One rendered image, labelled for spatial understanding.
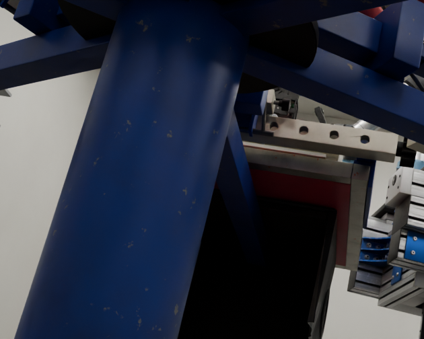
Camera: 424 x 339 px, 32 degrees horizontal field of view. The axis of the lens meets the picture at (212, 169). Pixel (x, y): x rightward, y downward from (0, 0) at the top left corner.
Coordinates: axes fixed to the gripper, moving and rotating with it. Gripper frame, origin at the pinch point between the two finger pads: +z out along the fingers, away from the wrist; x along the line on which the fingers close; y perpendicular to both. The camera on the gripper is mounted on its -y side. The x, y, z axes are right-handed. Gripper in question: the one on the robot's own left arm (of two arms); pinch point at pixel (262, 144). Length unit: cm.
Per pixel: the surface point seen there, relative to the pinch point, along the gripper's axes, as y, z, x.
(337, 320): 19, -30, 366
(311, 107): -29, -190, 353
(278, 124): 7.6, 6.9, -28.5
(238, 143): 2.8, 19.4, -43.2
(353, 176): 25.8, 13.5, -20.4
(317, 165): 17.3, 12.2, -20.4
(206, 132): 8, 39, -91
